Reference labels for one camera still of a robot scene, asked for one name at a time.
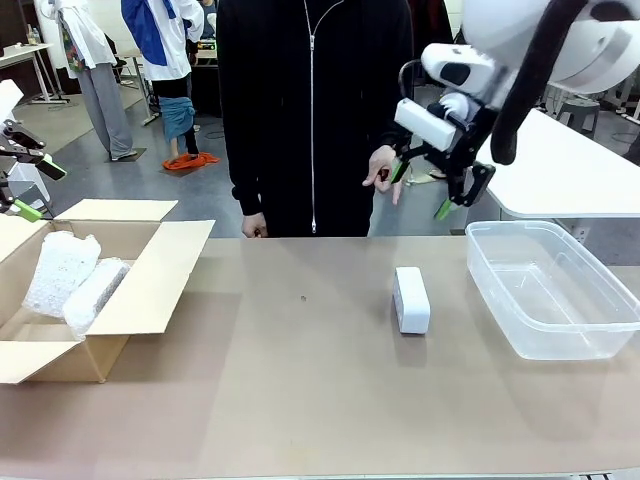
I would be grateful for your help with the person's right forearm black sleeve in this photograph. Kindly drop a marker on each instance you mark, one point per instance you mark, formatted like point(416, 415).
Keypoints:
point(245, 175)

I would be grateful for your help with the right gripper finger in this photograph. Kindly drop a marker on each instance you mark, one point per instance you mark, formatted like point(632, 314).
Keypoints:
point(475, 182)
point(420, 151)

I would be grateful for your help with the mannequin white shirt grey trousers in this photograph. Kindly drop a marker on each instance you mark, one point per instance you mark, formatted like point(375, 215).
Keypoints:
point(100, 85)

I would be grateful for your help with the white side table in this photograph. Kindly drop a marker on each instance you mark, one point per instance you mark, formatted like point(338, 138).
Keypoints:
point(550, 170)

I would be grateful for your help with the clear plastic container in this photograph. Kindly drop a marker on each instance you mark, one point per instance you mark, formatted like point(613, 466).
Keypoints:
point(550, 300)

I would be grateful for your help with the figure in white blue coat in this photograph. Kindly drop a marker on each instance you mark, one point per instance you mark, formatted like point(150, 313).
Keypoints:
point(160, 35)

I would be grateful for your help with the orange cloth on floor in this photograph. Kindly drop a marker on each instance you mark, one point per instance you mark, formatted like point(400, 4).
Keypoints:
point(192, 161)

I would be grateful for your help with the light background desk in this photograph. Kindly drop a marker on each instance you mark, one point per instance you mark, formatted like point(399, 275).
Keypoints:
point(25, 50)

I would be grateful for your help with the bubble-wrapped clock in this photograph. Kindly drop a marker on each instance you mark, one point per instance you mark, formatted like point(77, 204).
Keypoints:
point(57, 270)
point(95, 295)

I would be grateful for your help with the grey metal stool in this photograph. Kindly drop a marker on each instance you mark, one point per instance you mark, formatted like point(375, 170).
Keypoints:
point(577, 112)

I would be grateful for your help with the white unwrapped digital clock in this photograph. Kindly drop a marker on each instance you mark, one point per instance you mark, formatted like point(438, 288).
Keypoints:
point(412, 302)

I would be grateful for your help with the person's right hand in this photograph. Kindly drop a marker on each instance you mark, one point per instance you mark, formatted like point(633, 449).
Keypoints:
point(255, 226)

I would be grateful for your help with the person's left hand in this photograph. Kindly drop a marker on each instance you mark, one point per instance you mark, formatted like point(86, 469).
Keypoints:
point(382, 170)

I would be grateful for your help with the person's left forearm black sleeve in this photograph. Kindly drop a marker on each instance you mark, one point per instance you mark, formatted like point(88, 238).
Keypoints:
point(395, 115)

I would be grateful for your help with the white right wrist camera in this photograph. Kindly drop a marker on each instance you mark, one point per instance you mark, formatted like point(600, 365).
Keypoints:
point(425, 124)

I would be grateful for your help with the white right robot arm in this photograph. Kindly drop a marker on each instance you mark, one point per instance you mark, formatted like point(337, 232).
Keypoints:
point(500, 30)

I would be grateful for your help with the person torso black hoodie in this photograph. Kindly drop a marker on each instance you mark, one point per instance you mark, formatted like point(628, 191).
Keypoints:
point(310, 115)

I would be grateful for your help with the open brown cardboard box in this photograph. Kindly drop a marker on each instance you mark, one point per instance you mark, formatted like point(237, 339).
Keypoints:
point(145, 280)

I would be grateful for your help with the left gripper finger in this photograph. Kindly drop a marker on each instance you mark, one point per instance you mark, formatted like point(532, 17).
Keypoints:
point(30, 145)
point(27, 210)

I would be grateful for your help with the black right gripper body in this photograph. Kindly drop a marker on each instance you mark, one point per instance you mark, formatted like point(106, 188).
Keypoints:
point(467, 142)

